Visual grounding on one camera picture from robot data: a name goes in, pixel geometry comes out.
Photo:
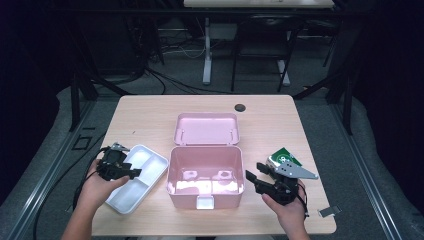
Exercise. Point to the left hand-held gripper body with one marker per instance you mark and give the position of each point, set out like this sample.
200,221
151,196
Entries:
111,163

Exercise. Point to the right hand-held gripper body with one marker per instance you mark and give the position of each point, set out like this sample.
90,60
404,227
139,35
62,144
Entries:
285,191

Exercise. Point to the white divided tray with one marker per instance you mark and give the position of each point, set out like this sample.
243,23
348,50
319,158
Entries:
146,163

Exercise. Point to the green and white carton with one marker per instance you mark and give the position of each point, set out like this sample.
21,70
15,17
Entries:
283,155

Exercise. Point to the pink storage box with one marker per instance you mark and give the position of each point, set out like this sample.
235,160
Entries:
205,166

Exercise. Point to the person's right hand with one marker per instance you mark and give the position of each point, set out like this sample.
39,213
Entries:
291,213

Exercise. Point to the person's left hand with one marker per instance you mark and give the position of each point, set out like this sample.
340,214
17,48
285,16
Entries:
96,191

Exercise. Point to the dark round table grommet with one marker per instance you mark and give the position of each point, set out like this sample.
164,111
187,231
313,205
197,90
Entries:
240,107

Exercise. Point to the black metal stand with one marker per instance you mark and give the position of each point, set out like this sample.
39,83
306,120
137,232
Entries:
76,100
347,100

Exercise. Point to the white-legged desk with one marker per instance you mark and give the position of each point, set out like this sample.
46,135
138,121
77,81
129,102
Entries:
207,50

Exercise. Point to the black chair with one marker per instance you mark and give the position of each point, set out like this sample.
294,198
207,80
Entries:
263,36

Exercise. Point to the grey metal table bracket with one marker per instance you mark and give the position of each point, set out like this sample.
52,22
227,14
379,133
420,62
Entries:
329,211

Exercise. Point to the grey metal rail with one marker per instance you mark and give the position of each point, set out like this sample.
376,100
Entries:
363,166
50,170

